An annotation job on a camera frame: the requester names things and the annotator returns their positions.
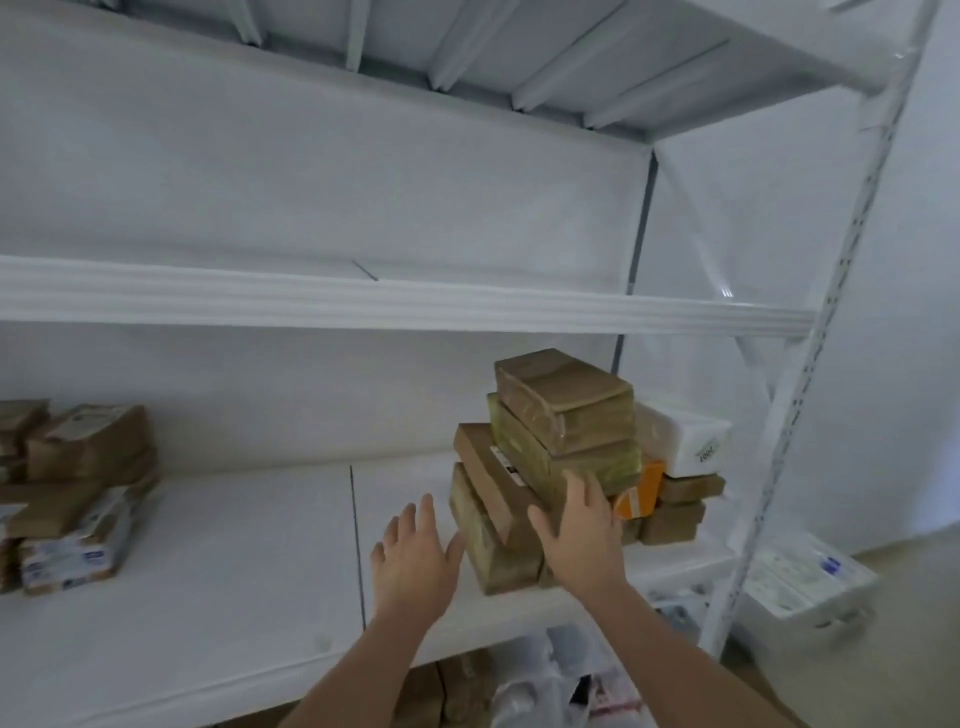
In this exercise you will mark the white open foam container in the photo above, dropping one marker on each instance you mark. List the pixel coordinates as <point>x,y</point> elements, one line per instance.
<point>802,585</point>

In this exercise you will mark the orange box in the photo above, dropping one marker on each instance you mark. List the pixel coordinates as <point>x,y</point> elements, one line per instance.
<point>637,495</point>

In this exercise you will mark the white metal shelving rack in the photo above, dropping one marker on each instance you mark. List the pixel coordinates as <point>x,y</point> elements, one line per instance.
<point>375,296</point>

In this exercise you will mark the taped parcel with white label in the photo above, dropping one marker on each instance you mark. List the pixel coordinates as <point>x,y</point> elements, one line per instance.
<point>540,457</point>

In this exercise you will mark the person's left forearm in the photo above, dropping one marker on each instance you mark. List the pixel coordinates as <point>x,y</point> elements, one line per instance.
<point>360,675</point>

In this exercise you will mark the pile of plastic mailer bags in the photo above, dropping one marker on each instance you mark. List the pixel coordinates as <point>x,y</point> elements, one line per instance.
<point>540,667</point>

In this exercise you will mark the stack of large brown parcels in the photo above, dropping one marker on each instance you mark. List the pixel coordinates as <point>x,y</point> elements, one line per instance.
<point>679,517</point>

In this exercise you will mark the person's right forearm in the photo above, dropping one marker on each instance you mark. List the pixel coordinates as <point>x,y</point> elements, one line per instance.
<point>675,667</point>

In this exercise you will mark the person's left hand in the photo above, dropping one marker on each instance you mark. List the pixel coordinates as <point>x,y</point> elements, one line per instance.
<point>416,570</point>

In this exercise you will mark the black mailer bag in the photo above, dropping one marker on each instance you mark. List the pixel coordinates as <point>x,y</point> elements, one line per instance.
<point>611,690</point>

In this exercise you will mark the person's right hand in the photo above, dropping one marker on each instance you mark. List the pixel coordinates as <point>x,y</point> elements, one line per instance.
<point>589,547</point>

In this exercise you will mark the white foam parcel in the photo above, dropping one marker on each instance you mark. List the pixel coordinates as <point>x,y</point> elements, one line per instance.
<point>686,439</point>

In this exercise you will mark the taped cardboard box end label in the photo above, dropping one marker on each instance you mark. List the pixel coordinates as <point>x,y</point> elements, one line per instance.
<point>19,424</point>

